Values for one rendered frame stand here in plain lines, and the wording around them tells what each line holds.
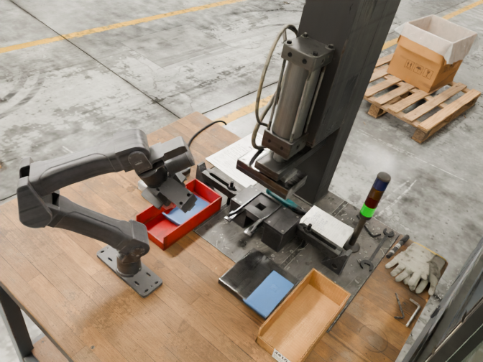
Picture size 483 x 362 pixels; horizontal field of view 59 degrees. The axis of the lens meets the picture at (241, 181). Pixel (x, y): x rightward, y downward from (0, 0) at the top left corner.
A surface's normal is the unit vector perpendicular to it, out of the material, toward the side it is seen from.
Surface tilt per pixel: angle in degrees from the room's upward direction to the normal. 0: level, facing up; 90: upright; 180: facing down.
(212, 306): 0
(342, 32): 90
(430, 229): 0
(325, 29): 90
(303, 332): 0
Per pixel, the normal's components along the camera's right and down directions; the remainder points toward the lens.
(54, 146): 0.15, -0.74
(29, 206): 0.28, 0.66
